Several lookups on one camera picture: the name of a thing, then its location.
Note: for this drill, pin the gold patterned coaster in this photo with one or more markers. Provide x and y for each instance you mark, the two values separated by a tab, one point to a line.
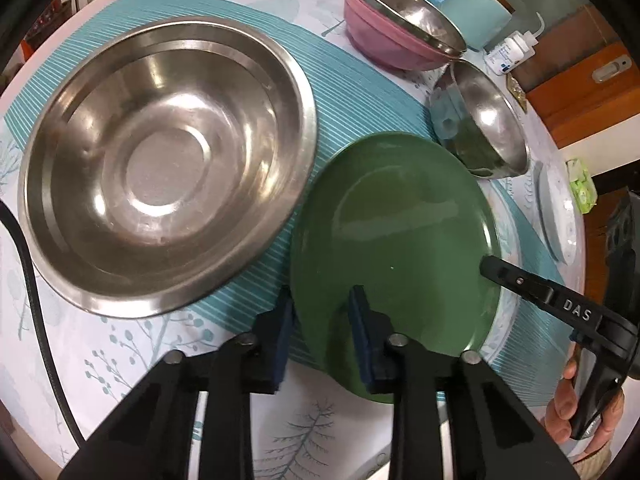
517	91

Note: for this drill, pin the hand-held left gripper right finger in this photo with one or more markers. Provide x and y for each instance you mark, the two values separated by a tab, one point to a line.
360	332

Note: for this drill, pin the pink bowl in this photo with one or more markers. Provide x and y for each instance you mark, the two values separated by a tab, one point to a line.
375	35

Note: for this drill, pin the rimmed steel bowl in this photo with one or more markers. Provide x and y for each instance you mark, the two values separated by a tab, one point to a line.
410	7

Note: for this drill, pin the green plate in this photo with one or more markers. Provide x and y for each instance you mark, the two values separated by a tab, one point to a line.
400	240

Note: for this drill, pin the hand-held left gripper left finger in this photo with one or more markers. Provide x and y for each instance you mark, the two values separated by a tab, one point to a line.
284	332

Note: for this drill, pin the wooden cabinet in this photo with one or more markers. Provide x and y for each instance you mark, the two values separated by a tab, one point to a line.
585	100

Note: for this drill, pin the person's right hand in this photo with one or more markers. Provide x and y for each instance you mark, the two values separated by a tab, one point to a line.
561	402

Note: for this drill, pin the large steel bowl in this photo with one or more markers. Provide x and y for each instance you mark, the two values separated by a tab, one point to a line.
165	165

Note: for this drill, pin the white plate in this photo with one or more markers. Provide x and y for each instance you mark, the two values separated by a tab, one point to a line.
555	210

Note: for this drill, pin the white pill bottle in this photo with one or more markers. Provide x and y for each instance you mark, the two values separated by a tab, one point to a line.
507	55

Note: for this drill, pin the green tissue packet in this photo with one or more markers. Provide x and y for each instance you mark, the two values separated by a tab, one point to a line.
581	185

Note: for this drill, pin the tree print tablecloth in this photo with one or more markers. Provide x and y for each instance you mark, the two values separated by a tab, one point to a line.
125	360

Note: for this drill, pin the small steel bowl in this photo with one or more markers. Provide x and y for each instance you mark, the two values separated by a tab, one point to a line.
487	110

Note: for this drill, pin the light blue canister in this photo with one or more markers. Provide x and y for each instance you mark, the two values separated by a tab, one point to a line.
477	12

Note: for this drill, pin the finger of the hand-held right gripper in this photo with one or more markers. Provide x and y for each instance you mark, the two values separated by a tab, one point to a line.
540	294

